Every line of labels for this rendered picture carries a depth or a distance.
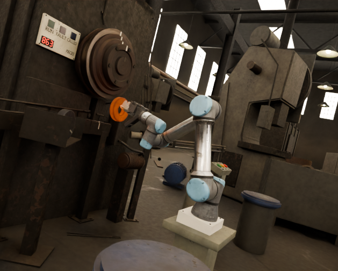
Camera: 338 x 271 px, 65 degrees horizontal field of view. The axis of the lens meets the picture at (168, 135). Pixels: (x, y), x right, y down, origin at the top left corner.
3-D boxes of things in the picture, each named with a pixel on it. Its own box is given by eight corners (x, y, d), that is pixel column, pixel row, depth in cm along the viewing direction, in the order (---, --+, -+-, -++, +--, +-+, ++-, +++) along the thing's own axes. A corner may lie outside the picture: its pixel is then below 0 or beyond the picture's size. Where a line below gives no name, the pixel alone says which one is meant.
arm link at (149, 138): (156, 151, 163) (164, 135, 161) (144, 150, 153) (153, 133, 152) (147, 144, 167) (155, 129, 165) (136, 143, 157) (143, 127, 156)
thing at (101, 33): (71, 87, 166) (89, 14, 166) (120, 104, 207) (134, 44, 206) (78, 89, 163) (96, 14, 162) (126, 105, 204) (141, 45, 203)
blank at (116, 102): (113, 125, 170) (116, 126, 169) (106, 103, 162) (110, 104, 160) (127, 114, 181) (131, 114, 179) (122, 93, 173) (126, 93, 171)
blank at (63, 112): (47, 131, 115) (54, 133, 115) (62, 102, 122) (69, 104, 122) (59, 145, 130) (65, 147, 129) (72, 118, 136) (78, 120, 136)
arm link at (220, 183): (222, 202, 149) (229, 179, 148) (213, 205, 138) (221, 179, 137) (203, 193, 156) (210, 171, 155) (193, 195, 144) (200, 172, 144)
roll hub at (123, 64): (97, 79, 169) (108, 36, 169) (125, 90, 194) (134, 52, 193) (103, 80, 167) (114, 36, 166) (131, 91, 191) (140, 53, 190)
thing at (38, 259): (-13, 265, 117) (26, 106, 116) (16, 240, 143) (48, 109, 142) (34, 274, 119) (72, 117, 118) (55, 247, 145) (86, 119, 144)
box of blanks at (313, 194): (256, 221, 308) (272, 156, 306) (252, 206, 388) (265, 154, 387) (356, 252, 281) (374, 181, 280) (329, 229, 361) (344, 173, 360)
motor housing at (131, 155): (101, 218, 202) (117, 150, 201) (120, 214, 221) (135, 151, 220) (114, 225, 195) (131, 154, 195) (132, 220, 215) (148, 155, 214)
